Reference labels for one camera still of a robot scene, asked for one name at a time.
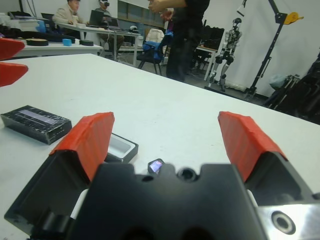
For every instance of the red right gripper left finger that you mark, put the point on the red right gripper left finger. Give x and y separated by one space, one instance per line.
85 140

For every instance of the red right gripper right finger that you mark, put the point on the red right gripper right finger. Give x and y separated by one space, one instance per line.
242 140

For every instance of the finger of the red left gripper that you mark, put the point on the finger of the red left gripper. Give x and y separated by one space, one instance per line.
11 73
10 48

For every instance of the black camera box lid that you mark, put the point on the black camera box lid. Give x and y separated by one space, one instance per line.
32 125

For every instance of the black box base white inlay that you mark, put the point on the black box base white inlay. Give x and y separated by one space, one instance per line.
120 147

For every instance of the small blue box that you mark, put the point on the small blue box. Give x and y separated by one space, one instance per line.
67 42

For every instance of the black round disc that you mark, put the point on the black round disc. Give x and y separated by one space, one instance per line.
37 42
86 43

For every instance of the white side table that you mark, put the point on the white side table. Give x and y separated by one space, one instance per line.
62 50

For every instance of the seated person beige jacket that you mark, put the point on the seated person beige jacket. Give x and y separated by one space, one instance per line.
65 15

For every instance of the black tripod bag pile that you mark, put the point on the black tripod bag pile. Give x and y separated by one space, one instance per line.
305 92

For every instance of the black laptop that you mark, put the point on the black laptop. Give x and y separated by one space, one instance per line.
96 17

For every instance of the black gantry stand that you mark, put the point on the black gantry stand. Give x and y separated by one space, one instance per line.
270 47

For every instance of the white office desk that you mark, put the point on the white office desk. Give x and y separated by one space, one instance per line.
112 32

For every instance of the seated person with VR headset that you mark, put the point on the seated person with VR headset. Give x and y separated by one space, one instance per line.
103 3

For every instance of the silver humanoid robot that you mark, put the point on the silver humanoid robot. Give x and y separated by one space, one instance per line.
233 35

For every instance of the blue chair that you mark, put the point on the blue chair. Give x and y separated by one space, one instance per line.
152 47

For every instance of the standing person in black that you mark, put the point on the standing person in black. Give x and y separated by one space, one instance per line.
185 37

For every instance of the VR headset on desk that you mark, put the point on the VR headset on desk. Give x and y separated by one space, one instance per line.
133 28

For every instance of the white jacket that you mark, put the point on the white jacket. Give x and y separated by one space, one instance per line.
153 35

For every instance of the yellow hoist winch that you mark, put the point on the yellow hoist winch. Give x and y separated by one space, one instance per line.
293 18

